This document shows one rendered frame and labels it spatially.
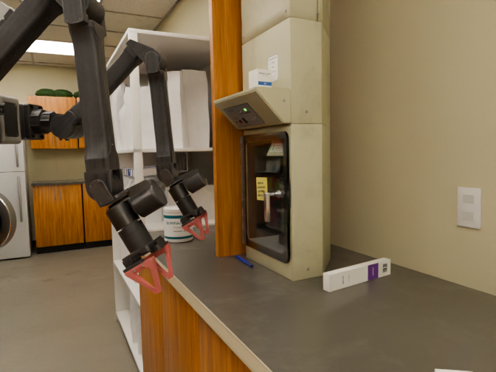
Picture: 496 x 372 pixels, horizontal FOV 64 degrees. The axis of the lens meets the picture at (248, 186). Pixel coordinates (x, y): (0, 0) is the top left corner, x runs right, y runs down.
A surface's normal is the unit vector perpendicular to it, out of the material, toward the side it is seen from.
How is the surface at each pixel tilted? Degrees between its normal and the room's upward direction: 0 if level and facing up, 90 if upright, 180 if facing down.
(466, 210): 90
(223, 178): 90
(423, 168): 90
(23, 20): 93
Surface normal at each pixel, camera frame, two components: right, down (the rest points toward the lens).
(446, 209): -0.90, 0.06
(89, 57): -0.02, 0.08
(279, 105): 0.44, 0.07
